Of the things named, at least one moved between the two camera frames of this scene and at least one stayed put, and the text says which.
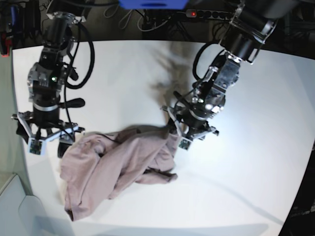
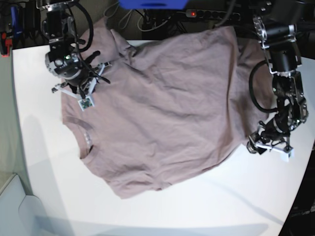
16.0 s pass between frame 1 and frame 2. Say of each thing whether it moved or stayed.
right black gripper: moved
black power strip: stayed
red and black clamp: stayed
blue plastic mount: stayed
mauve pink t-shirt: moved
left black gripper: moved
